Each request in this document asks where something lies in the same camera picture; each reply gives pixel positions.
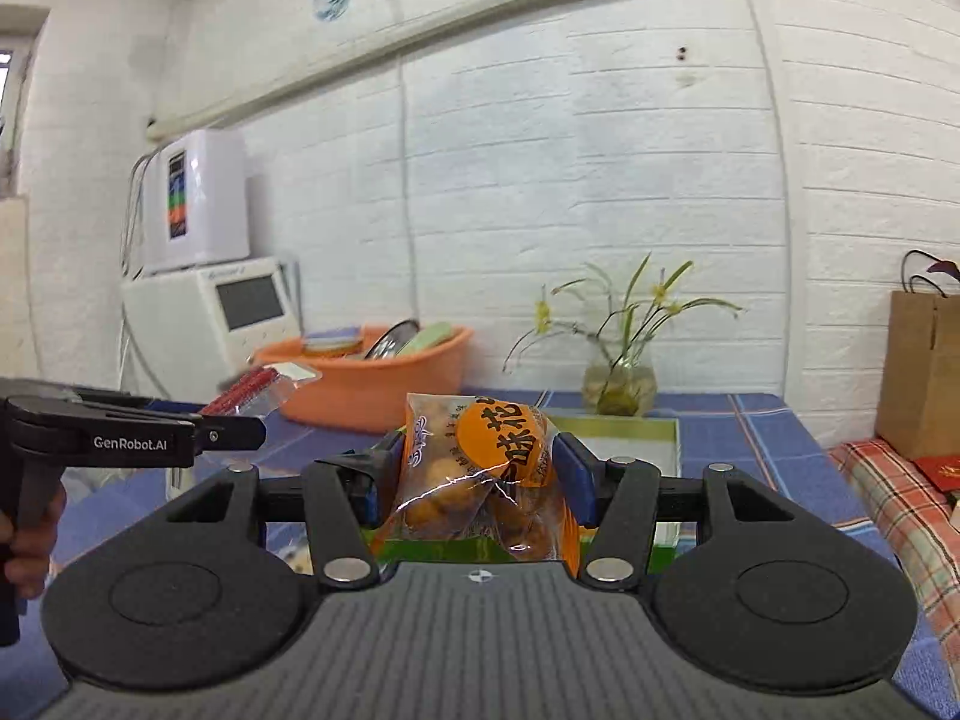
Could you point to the red gift box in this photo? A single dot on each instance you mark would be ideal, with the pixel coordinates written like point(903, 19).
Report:
point(941, 472)

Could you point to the orange label snack packet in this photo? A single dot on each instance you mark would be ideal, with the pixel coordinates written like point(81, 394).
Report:
point(495, 450)

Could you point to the round wall sticker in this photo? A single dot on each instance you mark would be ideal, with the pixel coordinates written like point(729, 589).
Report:
point(334, 0)

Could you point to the white machine with screen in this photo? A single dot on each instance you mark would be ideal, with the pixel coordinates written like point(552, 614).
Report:
point(187, 315)

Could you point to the orange plastic basin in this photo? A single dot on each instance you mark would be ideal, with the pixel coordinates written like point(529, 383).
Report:
point(390, 390)

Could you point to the yellow flowered plant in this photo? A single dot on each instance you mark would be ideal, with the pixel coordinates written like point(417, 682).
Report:
point(541, 315)

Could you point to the red plaid cloth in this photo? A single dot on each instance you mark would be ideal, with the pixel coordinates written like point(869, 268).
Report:
point(892, 495)

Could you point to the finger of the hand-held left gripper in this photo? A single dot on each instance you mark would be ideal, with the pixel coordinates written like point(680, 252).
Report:
point(229, 433)

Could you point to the metal pot lid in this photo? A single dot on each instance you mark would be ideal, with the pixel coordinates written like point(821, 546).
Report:
point(386, 341)

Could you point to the red striped clear snack packet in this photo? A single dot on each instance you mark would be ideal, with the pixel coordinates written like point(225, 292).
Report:
point(262, 382)

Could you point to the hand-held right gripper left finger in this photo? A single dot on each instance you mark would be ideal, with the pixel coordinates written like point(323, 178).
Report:
point(381, 481)

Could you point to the glass vase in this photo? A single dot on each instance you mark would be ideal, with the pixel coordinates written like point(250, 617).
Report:
point(619, 390)

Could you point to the window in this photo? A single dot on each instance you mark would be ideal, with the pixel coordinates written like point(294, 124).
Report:
point(7, 90)

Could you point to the brown paper bag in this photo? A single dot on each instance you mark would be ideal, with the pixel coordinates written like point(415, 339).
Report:
point(922, 375)

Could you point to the white water purifier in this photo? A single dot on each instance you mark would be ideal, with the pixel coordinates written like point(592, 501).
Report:
point(206, 195)

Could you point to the green cardboard box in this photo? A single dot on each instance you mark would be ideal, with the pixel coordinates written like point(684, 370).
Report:
point(622, 431)

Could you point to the pale green dish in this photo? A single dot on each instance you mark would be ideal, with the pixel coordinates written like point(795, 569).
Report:
point(427, 337)

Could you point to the person's left hand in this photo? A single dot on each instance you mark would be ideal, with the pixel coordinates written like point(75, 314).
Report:
point(34, 555)

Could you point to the blue plaid tablecloth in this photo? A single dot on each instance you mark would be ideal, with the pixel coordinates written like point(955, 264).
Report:
point(757, 435)

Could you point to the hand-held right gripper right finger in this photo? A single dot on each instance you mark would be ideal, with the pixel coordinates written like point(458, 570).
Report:
point(576, 481)

